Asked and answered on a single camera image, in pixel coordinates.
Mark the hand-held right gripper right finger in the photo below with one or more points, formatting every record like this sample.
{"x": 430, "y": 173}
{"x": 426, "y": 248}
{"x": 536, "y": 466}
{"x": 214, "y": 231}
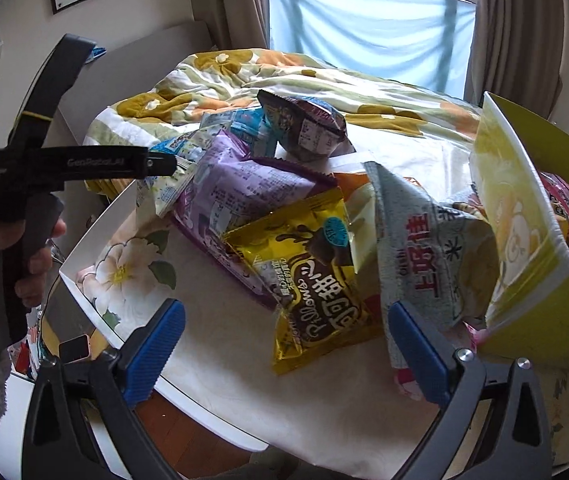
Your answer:
{"x": 419, "y": 355}

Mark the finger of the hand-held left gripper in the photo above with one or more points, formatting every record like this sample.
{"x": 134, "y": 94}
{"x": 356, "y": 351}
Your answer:
{"x": 162, "y": 165}

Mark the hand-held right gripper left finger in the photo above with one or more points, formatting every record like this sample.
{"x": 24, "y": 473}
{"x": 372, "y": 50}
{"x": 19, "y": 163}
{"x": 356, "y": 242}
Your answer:
{"x": 157, "y": 355}

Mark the white blue printed snack packet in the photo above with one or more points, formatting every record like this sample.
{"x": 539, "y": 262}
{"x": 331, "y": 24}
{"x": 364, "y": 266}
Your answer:
{"x": 164, "y": 185}

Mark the grey white snack packet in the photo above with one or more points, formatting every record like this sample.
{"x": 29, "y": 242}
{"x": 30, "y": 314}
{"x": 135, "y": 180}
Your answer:
{"x": 429, "y": 250}

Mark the orange green snack packet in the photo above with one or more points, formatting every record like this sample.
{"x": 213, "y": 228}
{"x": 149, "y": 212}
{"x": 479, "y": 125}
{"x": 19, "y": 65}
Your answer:
{"x": 362, "y": 210}

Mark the yellow green cardboard box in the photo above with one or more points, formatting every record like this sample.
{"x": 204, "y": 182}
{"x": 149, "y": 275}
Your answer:
{"x": 519, "y": 230}

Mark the floral white tablecloth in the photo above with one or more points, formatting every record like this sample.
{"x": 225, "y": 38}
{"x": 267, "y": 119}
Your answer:
{"x": 204, "y": 325}

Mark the small pink device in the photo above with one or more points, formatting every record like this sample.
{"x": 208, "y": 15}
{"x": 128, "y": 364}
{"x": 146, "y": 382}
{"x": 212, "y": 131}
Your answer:
{"x": 74, "y": 349}

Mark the purple snack packet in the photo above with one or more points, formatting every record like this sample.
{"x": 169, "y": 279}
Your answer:
{"x": 244, "y": 185}

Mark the floral blanket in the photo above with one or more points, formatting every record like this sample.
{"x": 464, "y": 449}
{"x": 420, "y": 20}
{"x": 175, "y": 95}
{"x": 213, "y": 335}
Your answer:
{"x": 204, "y": 80}

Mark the light blue snack packet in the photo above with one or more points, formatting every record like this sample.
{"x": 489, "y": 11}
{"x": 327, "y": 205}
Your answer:
{"x": 254, "y": 132}

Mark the beige bed headboard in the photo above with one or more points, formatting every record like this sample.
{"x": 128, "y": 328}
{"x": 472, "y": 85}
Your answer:
{"x": 129, "y": 60}

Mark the yellow chocolate snack packet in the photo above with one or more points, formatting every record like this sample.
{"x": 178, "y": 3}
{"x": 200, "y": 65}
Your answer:
{"x": 309, "y": 285}

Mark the dark brown snack packet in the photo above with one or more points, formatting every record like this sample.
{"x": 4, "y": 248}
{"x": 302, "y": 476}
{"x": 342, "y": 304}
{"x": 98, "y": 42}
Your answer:
{"x": 304, "y": 127}

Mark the brown curtain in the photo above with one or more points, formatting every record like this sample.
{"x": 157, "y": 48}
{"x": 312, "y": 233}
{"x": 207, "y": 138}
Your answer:
{"x": 237, "y": 0}
{"x": 514, "y": 25}

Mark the pink snack packet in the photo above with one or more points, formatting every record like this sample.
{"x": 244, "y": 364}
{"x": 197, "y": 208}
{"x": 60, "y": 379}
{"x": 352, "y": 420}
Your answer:
{"x": 562, "y": 200}

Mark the light blue hanging cloth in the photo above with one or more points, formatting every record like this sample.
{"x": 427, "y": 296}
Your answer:
{"x": 364, "y": 30}

